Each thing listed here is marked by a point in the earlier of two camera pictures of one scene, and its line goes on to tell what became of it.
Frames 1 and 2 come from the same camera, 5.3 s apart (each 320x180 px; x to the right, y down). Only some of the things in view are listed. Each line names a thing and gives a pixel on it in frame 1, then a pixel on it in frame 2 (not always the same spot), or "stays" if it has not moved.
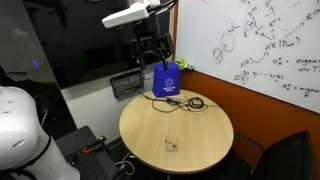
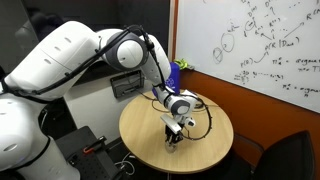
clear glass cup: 171,144 stays
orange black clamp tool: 90,149 stays
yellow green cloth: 182,63 stays
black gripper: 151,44 to 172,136
